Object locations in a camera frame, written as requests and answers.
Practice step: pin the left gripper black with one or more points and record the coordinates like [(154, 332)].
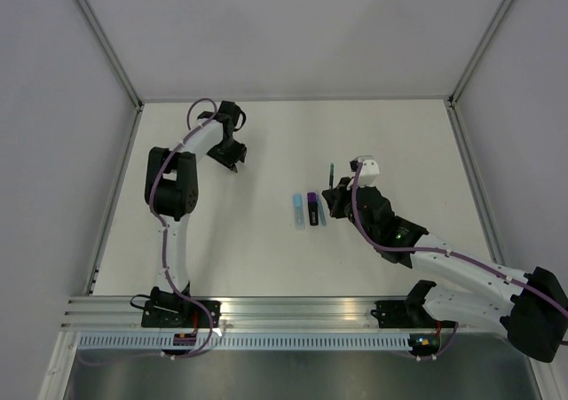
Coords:
[(238, 155)]

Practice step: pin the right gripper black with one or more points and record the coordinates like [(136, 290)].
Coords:
[(336, 196)]

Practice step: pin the black purple highlighter pen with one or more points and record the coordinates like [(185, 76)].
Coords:
[(313, 208)]

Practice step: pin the green refill pen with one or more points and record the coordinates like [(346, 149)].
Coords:
[(331, 175)]

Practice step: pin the light blue pen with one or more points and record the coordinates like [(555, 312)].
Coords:
[(298, 207)]

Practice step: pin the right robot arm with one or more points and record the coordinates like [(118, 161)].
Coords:
[(527, 308)]

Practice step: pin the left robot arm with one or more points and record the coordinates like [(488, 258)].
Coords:
[(171, 193)]

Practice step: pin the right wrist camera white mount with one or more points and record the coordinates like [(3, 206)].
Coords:
[(368, 169)]

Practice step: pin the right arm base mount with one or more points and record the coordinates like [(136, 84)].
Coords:
[(399, 313)]

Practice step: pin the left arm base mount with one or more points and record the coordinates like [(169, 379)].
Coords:
[(167, 310)]

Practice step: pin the aluminium mounting rail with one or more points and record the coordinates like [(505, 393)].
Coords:
[(239, 314)]

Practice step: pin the white slotted cable duct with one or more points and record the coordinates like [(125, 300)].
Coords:
[(249, 341)]

